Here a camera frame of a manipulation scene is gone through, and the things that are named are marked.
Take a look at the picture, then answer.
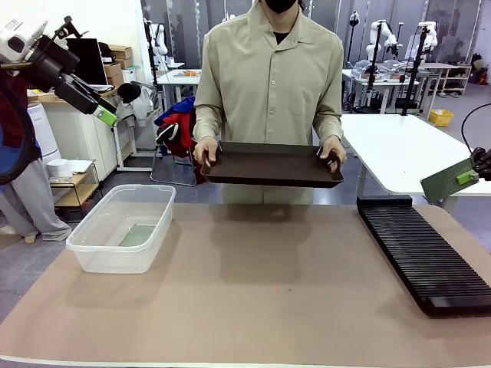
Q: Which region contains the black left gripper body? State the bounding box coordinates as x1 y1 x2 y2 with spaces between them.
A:
53 74 105 116

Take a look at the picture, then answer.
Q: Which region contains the green PCB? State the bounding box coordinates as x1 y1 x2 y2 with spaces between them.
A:
118 224 157 247
420 156 481 203

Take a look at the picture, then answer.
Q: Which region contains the dark brown tray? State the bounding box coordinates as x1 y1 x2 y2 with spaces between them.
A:
199 141 345 189

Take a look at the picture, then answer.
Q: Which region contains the person's right forearm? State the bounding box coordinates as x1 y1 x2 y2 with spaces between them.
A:
193 103 223 143

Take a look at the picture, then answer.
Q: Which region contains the person's left forearm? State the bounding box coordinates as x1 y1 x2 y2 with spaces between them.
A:
312 110 344 150

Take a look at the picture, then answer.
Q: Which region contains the person's right hand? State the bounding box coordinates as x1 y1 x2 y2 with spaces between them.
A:
193 137 220 166

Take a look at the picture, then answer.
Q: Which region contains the person's left hand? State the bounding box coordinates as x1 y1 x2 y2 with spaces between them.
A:
317 144 348 172

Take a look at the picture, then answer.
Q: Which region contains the wooden desk with white cabinet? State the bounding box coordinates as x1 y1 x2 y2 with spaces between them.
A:
38 86 127 181

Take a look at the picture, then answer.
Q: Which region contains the black computer monitor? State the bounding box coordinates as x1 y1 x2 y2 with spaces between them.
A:
65 38 109 87

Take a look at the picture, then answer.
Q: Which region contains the white jacket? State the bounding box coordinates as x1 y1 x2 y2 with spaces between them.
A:
114 86 157 130

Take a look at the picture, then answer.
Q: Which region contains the large cardboard box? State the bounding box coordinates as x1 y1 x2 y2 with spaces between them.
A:
103 61 124 87

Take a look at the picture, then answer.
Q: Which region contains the white air purifier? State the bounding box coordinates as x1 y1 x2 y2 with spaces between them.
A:
27 101 62 162

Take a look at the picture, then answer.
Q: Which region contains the yellow plastic bin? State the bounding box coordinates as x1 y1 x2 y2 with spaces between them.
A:
428 109 454 127

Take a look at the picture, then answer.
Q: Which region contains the small cardboard box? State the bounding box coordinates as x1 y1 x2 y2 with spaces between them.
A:
108 44 133 61

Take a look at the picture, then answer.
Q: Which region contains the white standing desk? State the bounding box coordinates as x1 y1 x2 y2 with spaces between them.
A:
340 113 491 214

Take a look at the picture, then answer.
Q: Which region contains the white round container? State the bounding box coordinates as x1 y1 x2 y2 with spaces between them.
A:
48 159 72 179

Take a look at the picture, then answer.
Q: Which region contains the chair with red blue clothes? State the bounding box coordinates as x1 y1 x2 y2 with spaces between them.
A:
150 96 199 188

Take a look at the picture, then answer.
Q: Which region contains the small wooden shelf table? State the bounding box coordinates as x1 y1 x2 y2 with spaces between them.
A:
48 159 103 223

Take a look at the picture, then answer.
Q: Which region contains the white background table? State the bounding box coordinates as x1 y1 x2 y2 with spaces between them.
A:
157 68 203 108

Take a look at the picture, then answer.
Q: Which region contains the black slotted PCB rack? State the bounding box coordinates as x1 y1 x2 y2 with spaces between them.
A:
356 195 491 317

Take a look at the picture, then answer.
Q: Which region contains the wooden background table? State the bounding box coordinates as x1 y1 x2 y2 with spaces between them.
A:
421 63 473 97

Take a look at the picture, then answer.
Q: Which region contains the black tripod stand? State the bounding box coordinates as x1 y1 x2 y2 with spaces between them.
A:
400 25 430 116

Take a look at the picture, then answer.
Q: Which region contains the clear plastic box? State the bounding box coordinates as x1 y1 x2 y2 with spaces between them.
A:
65 184 177 274

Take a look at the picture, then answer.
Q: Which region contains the person in beige shirt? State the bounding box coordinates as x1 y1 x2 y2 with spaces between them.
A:
193 0 345 205

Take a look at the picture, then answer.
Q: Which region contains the black light stand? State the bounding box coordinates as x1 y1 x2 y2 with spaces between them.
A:
347 11 361 112

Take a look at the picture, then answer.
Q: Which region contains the black face mask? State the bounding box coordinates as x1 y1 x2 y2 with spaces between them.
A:
264 0 298 15

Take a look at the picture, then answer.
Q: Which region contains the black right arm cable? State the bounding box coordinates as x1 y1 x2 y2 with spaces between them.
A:
461 102 491 151

